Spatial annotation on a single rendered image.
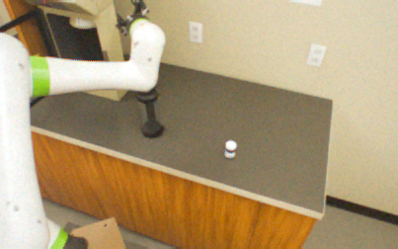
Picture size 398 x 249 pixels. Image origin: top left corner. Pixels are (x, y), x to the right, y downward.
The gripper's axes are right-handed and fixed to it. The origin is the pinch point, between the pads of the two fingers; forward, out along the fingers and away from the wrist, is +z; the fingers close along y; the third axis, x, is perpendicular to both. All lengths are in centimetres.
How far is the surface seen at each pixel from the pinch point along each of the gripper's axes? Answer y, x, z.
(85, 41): 28.2, 6.3, 34.3
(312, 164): -13, 78, -62
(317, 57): -51, 73, -24
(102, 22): 10.8, -3.5, 2.7
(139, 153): 38, 36, -29
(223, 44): -23, 52, 9
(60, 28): 29.3, -8.2, 26.6
